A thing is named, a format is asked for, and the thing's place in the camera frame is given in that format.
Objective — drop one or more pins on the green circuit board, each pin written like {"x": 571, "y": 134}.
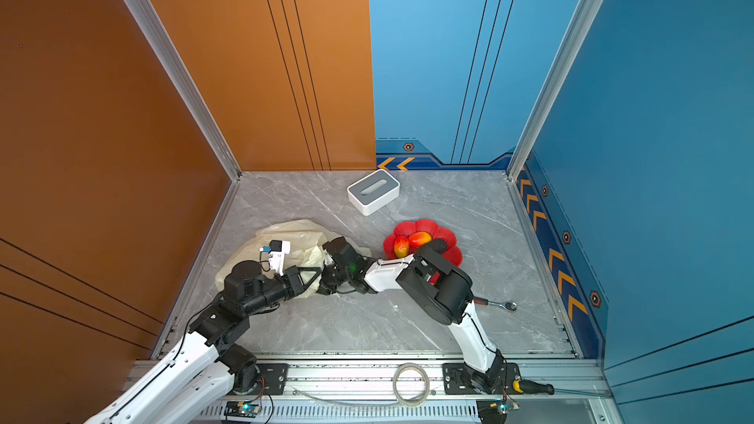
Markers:
{"x": 495, "y": 411}
{"x": 243, "y": 409}

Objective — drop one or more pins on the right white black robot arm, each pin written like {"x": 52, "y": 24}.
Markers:
{"x": 438, "y": 287}

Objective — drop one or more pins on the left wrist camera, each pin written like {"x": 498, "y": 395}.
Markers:
{"x": 273, "y": 255}

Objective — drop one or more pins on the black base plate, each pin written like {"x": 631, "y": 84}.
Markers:
{"x": 274, "y": 378}
{"x": 460, "y": 379}

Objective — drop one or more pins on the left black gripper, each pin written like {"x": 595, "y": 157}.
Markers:
{"x": 293, "y": 279}

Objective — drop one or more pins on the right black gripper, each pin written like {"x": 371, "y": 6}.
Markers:
{"x": 324, "y": 290}

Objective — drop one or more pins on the aluminium rail frame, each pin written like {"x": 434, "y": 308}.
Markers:
{"x": 348, "y": 378}

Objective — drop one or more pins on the red black ratchet wrench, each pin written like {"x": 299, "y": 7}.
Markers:
{"x": 510, "y": 306}

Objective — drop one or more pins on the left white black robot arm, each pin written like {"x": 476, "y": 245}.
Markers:
{"x": 208, "y": 363}

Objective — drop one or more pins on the red orange peach fruit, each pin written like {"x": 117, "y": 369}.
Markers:
{"x": 418, "y": 239}

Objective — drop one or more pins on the cream plastic bag orange prints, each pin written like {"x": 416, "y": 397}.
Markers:
{"x": 307, "y": 240}

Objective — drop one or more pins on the black avocado fruit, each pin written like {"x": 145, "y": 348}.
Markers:
{"x": 438, "y": 245}

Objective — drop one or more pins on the right green circuit board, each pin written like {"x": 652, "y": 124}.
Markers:
{"x": 495, "y": 411}

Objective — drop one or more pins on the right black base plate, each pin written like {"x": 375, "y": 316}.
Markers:
{"x": 460, "y": 379}

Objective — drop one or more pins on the white grey tissue box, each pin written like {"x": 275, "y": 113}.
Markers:
{"x": 374, "y": 191}

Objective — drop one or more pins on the yellow black screwdriver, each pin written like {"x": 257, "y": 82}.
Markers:
{"x": 528, "y": 387}

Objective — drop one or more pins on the red flower-shaped plate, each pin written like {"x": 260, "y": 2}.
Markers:
{"x": 405, "y": 229}

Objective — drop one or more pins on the coiled clear tube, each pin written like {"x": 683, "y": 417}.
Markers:
{"x": 411, "y": 385}

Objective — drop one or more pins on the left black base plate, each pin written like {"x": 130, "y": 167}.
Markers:
{"x": 274, "y": 378}

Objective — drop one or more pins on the left green circuit board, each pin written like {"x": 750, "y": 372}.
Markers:
{"x": 243, "y": 409}

